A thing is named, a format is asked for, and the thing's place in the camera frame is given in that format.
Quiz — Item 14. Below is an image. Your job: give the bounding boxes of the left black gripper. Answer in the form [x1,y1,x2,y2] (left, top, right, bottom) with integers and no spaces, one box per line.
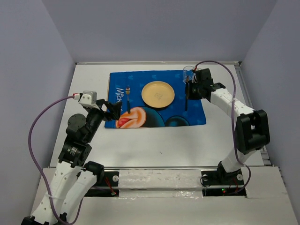
[85,98,122,142]

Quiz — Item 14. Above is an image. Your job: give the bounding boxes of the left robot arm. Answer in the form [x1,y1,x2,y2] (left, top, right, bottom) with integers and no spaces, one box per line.
[22,96,122,225]

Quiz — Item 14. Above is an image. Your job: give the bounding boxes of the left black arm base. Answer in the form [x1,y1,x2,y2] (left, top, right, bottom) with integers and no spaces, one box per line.
[85,170,119,197]

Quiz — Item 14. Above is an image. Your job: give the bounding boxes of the blue cartoon placemat cloth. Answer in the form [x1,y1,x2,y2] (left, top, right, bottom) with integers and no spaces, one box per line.
[105,70,207,128]

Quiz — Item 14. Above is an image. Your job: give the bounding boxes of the gold fork dark handle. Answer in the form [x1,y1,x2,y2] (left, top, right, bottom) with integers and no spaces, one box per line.
[126,86,131,114]

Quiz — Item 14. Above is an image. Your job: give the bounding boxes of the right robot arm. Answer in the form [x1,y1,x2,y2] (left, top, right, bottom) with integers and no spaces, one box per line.
[185,68,270,184]

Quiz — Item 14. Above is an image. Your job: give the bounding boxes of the gold knife dark handle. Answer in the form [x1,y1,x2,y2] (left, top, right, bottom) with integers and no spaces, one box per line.
[185,75,189,111]

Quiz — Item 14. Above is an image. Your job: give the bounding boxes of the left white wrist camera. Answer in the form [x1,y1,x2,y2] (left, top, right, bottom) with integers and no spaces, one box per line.
[73,91,99,109]

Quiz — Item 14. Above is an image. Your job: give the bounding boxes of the clear drinking glass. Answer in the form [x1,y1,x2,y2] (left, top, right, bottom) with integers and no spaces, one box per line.
[182,66,196,83]

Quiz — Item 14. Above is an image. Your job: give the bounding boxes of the tan round plate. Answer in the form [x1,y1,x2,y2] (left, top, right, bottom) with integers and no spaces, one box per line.
[141,81,175,108]

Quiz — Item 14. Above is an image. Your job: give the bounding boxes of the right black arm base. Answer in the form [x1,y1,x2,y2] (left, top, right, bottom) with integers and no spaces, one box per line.
[200,170,247,197]

